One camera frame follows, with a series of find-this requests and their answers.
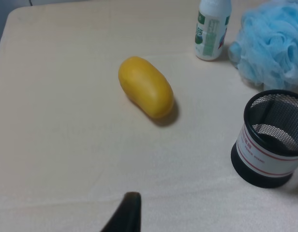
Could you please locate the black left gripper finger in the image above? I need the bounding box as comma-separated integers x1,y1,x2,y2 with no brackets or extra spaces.
101,192,141,232

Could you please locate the black mesh pen holder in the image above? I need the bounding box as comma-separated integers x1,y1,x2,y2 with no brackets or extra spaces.
231,90,298,189

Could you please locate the white green-label drink bottle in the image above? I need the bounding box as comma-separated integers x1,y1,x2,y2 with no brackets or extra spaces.
194,0,232,61

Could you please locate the blue mesh bath sponge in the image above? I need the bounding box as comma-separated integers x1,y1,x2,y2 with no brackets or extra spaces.
228,0,298,90

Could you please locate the yellow mango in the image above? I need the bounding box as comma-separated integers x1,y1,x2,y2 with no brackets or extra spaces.
118,57,175,119

